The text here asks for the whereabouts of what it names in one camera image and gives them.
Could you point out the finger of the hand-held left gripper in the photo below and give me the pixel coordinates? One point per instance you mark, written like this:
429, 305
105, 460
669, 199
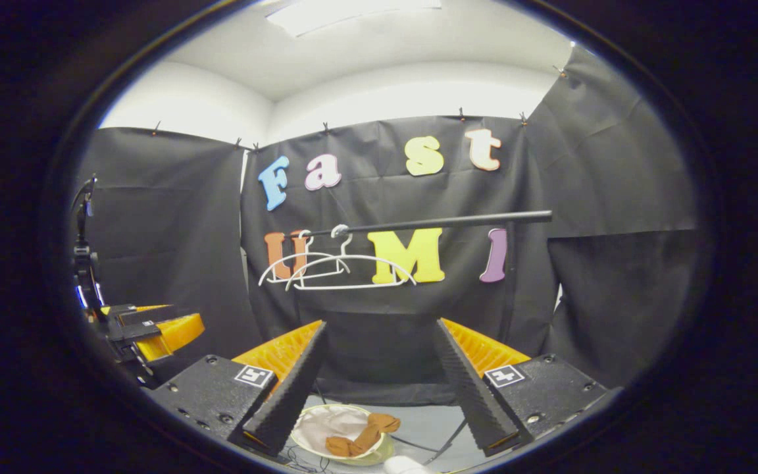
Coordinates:
132, 329
132, 311

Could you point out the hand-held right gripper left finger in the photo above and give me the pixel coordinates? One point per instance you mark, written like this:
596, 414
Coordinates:
297, 395

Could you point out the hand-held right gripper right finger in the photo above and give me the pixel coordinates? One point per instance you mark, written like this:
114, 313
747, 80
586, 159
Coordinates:
471, 401

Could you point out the white round laundry hamper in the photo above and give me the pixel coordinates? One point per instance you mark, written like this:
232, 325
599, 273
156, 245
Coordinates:
326, 421

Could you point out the brown jacket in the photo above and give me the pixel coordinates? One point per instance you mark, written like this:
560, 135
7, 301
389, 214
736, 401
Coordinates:
369, 434

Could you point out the thick white plastic hanger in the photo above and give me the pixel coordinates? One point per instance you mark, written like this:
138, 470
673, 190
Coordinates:
340, 230

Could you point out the black clothes rack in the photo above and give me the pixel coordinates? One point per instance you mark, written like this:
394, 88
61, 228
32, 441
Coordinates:
451, 222

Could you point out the white rounded object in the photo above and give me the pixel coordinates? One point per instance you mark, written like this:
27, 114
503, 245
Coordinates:
405, 466

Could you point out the black backdrop cloth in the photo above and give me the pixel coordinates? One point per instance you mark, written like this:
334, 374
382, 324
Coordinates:
616, 164

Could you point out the ceiling light panel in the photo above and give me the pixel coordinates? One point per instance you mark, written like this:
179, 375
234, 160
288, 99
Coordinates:
353, 13

